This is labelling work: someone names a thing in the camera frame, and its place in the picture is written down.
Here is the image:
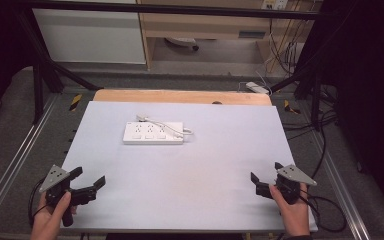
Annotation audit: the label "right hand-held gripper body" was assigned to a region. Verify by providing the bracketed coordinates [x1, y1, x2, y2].
[255, 164, 318, 206]

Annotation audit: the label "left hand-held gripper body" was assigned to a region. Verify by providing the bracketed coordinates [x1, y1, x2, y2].
[38, 164, 98, 228]

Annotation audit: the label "white power strip with switches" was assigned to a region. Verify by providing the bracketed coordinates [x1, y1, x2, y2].
[122, 121, 185, 145]

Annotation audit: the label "white cable with plug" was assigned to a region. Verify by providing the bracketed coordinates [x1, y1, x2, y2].
[135, 114, 195, 139]

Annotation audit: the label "person's right hand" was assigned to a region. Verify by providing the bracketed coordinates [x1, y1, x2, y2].
[268, 182, 311, 238]

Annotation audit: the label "person's left hand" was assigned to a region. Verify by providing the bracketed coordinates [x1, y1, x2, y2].
[29, 191, 78, 240]

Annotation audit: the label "yellow black tape strip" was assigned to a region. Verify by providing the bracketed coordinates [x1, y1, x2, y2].
[282, 99, 302, 115]
[68, 93, 83, 113]

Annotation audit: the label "small white power strip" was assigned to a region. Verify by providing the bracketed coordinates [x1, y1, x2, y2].
[245, 81, 271, 95]

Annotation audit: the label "black metal stand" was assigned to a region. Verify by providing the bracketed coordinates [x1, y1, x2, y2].
[269, 58, 326, 132]
[15, 9, 105, 125]

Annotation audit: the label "wooden table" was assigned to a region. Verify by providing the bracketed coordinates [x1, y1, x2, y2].
[92, 88, 273, 107]

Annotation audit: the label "white cabinet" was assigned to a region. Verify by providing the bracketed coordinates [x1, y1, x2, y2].
[32, 7, 147, 65]

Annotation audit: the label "grey chair base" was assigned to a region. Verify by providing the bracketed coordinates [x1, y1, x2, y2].
[163, 36, 201, 52]

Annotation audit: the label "wooden desk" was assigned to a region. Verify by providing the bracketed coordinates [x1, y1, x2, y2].
[136, 0, 324, 70]

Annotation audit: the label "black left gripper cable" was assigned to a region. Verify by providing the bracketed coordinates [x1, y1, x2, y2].
[27, 178, 49, 229]

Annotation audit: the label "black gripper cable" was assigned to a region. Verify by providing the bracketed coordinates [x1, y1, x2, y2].
[27, 178, 49, 229]
[299, 188, 348, 234]

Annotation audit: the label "aluminium rail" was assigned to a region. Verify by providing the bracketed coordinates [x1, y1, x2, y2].
[307, 122, 372, 240]
[0, 94, 62, 232]

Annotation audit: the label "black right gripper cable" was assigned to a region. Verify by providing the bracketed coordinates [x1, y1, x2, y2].
[299, 188, 348, 234]

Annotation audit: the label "black floor cables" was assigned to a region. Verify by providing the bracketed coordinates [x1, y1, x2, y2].
[281, 109, 338, 142]

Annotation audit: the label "bundle of hanging cables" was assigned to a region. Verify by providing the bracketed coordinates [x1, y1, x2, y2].
[267, 9, 310, 75]

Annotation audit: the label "white wall socket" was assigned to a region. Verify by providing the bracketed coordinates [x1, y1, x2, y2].
[261, 0, 290, 11]

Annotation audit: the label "black metal frame bar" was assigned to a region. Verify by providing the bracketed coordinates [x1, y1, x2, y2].
[15, 0, 335, 21]

